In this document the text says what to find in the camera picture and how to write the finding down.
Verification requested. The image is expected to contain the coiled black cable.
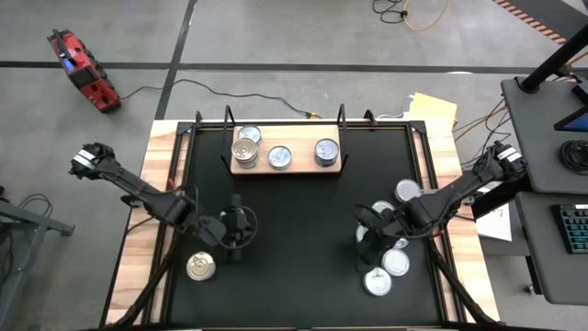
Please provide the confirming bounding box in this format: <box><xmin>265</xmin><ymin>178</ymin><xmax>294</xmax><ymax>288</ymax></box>
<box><xmin>558</xmin><ymin>139</ymin><xmax>588</xmax><ymax>177</ymax></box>

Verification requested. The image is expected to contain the orange striped floor strip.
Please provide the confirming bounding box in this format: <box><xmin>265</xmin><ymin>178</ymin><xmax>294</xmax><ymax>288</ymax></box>
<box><xmin>491</xmin><ymin>0</ymin><xmax>569</xmax><ymax>46</ymax></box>

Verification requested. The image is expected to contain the blue screen tablet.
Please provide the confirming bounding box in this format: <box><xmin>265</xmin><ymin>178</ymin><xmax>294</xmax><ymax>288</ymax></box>
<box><xmin>553</xmin><ymin>82</ymin><xmax>588</xmax><ymax>134</ymax></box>

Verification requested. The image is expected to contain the backlit keyboard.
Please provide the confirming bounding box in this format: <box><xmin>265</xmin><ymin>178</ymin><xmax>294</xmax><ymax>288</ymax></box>
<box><xmin>549</xmin><ymin>202</ymin><xmax>588</xmax><ymax>256</ymax></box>

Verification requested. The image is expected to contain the black floor power cable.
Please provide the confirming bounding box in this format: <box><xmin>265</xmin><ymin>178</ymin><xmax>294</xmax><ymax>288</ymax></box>
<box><xmin>119</xmin><ymin>75</ymin><xmax>322</xmax><ymax>120</ymax></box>

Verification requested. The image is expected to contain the navy blue tuna can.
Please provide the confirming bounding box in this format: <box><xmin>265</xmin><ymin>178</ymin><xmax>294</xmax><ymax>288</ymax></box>
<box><xmin>314</xmin><ymin>138</ymin><xmax>341</xmax><ymax>167</ymax></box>

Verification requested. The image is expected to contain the grey metal stand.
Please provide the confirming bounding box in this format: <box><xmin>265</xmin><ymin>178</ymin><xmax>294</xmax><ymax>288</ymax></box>
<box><xmin>0</xmin><ymin>183</ymin><xmax>77</xmax><ymax>331</ymax></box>

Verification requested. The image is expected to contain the yellow paper pad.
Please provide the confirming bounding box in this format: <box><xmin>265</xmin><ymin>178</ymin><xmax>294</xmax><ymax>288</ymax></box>
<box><xmin>407</xmin><ymin>91</ymin><xmax>459</xmax><ymax>132</ymax></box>

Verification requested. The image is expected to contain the yellow extension cable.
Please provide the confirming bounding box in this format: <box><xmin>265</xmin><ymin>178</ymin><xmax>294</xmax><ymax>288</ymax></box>
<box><xmin>402</xmin><ymin>0</ymin><xmax>449</xmax><ymax>33</ymax></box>

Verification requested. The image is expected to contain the light blue tuna can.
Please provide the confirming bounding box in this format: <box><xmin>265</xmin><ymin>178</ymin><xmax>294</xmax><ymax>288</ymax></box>
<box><xmin>266</xmin><ymin>144</ymin><xmax>293</xmax><ymax>172</ymax></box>

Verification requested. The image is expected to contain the teal tuna can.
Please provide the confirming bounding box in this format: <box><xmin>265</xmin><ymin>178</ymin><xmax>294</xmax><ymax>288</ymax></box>
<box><xmin>237</xmin><ymin>124</ymin><xmax>263</xmax><ymax>146</ymax></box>

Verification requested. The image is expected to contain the grey side desk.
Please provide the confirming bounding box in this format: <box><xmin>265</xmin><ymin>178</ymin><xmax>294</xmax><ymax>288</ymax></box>
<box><xmin>499</xmin><ymin>76</ymin><xmax>588</xmax><ymax>195</ymax></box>
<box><xmin>514</xmin><ymin>190</ymin><xmax>588</xmax><ymax>307</ymax></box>

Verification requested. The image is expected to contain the black aluminium rig frame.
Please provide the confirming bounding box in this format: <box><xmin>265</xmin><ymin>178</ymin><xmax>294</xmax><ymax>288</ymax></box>
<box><xmin>98</xmin><ymin>108</ymin><xmax>500</xmax><ymax>331</ymax></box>

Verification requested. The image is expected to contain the wooden shelf with black frame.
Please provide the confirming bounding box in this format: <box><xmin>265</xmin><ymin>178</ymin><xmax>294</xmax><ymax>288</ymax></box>
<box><xmin>220</xmin><ymin>104</ymin><xmax>349</xmax><ymax>178</ymax></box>

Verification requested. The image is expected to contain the black tangled floor cable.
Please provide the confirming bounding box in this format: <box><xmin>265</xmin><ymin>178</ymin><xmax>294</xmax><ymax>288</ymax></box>
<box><xmin>370</xmin><ymin>0</ymin><xmax>408</xmax><ymax>25</ymax></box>

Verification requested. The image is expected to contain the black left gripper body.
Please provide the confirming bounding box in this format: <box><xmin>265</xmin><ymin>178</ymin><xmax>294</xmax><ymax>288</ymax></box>
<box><xmin>223</xmin><ymin>207</ymin><xmax>252</xmax><ymax>249</ymax></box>

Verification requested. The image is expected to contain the black loose cable bundle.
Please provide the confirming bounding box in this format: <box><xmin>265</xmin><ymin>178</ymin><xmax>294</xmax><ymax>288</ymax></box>
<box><xmin>452</xmin><ymin>98</ymin><xmax>514</xmax><ymax>160</ymax></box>

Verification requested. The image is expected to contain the white paper sheet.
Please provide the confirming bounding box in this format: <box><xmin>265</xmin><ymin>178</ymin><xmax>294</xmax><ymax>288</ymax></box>
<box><xmin>475</xmin><ymin>201</ymin><xmax>514</xmax><ymax>243</ymax></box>

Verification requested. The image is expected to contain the black diagonal stand pole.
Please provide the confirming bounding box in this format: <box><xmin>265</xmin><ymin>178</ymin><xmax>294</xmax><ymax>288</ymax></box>
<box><xmin>518</xmin><ymin>22</ymin><xmax>588</xmax><ymax>96</ymax></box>
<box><xmin>471</xmin><ymin>168</ymin><xmax>530</xmax><ymax>221</ymax></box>

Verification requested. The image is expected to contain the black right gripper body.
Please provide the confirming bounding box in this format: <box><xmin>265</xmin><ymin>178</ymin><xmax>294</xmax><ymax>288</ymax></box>
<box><xmin>367</xmin><ymin>206</ymin><xmax>408</xmax><ymax>240</ymax></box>

